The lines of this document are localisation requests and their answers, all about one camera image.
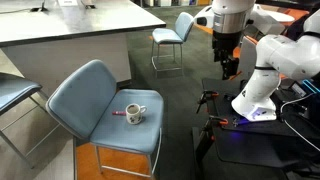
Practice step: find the orange black clamp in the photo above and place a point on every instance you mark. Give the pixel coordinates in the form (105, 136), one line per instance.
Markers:
(206, 137)
(206, 94)

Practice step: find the lower orange black clamp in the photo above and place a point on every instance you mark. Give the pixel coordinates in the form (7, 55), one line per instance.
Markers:
(206, 137)

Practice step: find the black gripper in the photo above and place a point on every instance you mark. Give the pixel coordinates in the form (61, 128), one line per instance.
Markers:
(223, 45)

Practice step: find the red marker pen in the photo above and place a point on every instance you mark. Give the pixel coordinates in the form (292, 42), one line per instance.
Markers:
(122, 113)

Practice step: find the far light blue chair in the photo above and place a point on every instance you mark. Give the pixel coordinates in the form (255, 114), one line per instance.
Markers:
(176, 36)

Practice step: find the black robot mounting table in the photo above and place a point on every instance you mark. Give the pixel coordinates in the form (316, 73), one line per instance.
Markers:
(269, 143)

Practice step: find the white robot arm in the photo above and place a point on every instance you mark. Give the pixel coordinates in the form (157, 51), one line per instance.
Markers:
(276, 54)

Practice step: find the upper orange black clamp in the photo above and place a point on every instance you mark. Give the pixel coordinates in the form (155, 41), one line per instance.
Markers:
(206, 94)

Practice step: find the grey chair behind robot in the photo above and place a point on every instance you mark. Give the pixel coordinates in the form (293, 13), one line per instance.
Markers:
(247, 59)

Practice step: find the light blue padded chair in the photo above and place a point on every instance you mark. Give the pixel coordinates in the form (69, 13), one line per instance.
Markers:
(84, 102)

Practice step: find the white patterned ceramic mug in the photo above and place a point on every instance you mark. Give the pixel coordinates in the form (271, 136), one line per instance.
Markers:
(134, 113)

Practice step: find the grey counter desk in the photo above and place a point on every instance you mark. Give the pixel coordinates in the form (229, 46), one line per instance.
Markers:
(47, 41)

